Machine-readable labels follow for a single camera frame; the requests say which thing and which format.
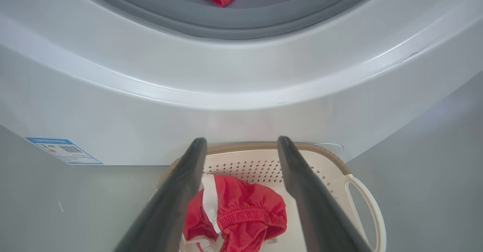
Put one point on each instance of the white front-load washing machine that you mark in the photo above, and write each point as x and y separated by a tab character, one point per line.
226	78

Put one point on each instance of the blue energy label sticker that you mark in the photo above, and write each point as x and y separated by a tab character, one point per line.
64	151

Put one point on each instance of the cream plastic basket, brown rim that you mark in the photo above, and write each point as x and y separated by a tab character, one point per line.
336	172

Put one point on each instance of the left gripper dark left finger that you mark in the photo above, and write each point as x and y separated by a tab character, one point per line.
169	210

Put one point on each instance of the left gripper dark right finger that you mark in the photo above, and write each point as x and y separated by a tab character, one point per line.
313	206

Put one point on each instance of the red shorts with white stripe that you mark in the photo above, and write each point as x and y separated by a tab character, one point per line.
245	210

